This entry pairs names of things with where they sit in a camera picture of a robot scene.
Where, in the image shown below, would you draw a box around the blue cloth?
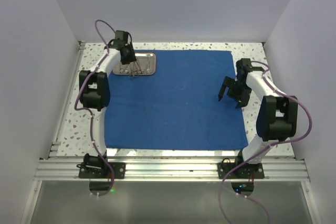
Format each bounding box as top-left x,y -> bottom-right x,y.
104,50 -> 248,150

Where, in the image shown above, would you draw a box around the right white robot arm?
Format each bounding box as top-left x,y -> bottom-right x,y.
218,58 -> 298,178

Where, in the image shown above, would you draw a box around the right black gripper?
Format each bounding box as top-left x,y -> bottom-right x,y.
219,76 -> 252,109

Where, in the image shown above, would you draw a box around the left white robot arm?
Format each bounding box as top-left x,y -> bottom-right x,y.
75,30 -> 136,178

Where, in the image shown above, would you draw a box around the steel instrument tray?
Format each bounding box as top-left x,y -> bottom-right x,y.
112,52 -> 156,77

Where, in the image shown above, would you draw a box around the aluminium mounting rail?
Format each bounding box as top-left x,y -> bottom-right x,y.
34,156 -> 310,182

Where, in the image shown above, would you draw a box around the large steel scissors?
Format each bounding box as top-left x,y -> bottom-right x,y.
129,61 -> 142,79

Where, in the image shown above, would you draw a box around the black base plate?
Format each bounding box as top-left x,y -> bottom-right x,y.
76,162 -> 126,179
217,162 -> 265,179

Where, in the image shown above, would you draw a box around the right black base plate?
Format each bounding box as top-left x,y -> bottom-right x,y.
217,162 -> 265,179

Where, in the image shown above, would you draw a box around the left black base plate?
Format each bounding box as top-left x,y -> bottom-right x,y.
76,162 -> 126,179

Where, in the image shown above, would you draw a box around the steel forceps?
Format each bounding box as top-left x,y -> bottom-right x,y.
146,55 -> 152,74

